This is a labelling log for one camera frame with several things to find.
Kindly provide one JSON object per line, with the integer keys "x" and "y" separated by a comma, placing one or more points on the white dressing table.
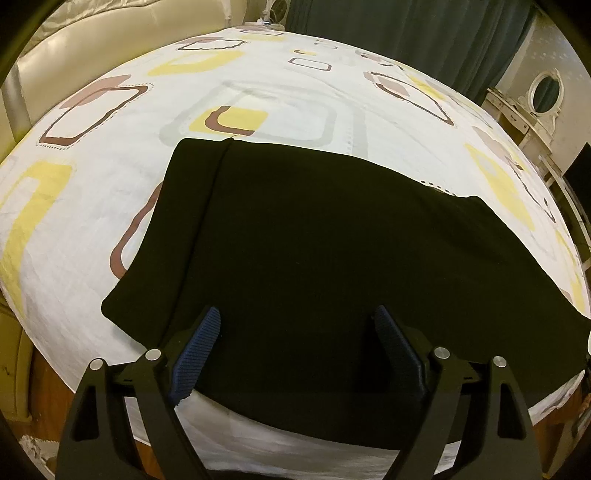
{"x": 524, "y": 129}

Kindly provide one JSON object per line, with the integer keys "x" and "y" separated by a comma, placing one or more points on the patterned white bed sheet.
{"x": 77, "y": 192}

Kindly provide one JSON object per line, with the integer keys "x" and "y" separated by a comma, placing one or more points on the black pants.
{"x": 299, "y": 250}

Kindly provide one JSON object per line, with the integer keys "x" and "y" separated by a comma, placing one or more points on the cream tufted headboard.
{"x": 81, "y": 40}

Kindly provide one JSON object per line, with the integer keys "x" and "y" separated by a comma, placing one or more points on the black flat television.
{"x": 578, "y": 175}

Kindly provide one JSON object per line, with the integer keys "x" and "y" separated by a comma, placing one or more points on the dark green curtain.
{"x": 465, "y": 44}

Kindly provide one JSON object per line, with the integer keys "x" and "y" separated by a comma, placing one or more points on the white tv console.
{"x": 575, "y": 205}

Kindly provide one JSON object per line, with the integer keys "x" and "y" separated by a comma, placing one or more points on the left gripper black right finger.
{"x": 473, "y": 422}

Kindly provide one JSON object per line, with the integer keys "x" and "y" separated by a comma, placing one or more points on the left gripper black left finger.
{"x": 97, "y": 440}

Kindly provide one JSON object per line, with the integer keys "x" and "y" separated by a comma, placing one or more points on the oval white vanity mirror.
{"x": 545, "y": 97}

